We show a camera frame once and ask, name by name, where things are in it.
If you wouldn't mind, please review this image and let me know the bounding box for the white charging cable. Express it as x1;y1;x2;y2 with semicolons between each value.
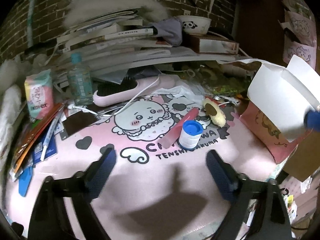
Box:
67;74;161;117

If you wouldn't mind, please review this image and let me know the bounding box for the pink hair brush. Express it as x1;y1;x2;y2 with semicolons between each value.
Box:
93;74;179;107

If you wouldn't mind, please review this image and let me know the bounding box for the black phone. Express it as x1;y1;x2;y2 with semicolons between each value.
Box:
61;111;99;140

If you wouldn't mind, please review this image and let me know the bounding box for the pink printed desk mat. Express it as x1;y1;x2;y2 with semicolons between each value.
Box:
4;95;280;239

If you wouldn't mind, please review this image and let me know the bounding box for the green tall water bottle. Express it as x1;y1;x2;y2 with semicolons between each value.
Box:
67;53;93;106

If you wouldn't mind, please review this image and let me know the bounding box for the blue flat card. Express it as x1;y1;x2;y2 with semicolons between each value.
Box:
18;166;33;197

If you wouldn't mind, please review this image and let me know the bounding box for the white storage box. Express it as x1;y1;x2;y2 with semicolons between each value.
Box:
238;55;320;183

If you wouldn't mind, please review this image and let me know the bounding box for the yellow plush dog toy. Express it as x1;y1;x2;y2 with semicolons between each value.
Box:
203;98;226;127

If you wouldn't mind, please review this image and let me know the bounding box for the white panda bowl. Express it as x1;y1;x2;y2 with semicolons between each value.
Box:
177;15;212;36

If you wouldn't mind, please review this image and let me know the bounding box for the stack of books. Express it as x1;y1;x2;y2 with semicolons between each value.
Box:
54;7;241;83

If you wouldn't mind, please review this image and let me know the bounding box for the pink hanging wall organizer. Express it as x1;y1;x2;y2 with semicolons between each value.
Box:
281;0;317;69

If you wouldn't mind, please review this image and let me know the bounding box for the blue cap white jar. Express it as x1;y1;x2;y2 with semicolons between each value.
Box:
177;120;203;151

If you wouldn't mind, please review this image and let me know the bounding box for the long pink bar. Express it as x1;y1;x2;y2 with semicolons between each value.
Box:
159;108;199;149

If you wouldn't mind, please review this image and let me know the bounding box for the white pen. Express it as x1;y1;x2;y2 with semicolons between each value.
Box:
40;107;63;161

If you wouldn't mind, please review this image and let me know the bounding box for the colourful tissue pack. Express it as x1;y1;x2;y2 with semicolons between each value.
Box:
24;69;54;120

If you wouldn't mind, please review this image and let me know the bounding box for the purple cloth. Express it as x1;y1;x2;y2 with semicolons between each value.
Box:
147;17;183;47

